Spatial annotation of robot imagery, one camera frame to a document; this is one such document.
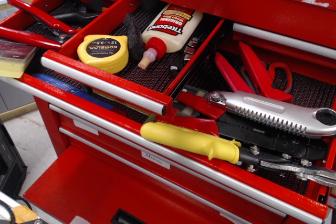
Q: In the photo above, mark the silver box cutter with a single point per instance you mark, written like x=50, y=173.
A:
x=291, y=118

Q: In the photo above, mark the small red open drawer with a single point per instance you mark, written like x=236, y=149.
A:
x=153, y=89

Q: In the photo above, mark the white drawer label Adhesives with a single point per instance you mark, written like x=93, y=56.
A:
x=155, y=160

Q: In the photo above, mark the wide red open drawer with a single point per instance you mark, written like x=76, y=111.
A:
x=100, y=169

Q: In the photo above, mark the black box on floor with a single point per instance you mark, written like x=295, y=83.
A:
x=13, y=169

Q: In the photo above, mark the black plastic clamp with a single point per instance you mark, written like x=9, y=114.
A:
x=81, y=13

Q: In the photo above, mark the yellow tape measure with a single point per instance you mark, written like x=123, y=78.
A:
x=104, y=52

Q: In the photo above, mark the Titebond wood glue bottle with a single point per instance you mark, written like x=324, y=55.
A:
x=168, y=32

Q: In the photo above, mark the black foam brush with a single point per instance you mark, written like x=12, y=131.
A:
x=135, y=41

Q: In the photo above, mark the small silver metal clips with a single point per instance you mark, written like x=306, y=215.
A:
x=190, y=48

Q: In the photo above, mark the blue flat package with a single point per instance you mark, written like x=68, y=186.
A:
x=72, y=89

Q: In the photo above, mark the yellow flat package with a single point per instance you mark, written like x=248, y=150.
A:
x=129, y=105

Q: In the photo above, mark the black knob with screw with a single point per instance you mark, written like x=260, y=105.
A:
x=175, y=68

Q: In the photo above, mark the yellow block clear case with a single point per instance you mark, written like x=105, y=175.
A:
x=15, y=58

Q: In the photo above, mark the red metal tool chest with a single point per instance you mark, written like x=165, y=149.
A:
x=305, y=25

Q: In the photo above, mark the clear blade dispenser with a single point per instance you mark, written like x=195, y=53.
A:
x=187, y=99

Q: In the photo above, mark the red handled pliers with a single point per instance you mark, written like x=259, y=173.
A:
x=255, y=76

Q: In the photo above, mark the red handled crimping tool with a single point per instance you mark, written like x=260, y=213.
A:
x=216, y=121

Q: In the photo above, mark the red handled scissors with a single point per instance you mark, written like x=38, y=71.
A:
x=280, y=73

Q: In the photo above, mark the yellow handled tin snips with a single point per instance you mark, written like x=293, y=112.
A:
x=231, y=151

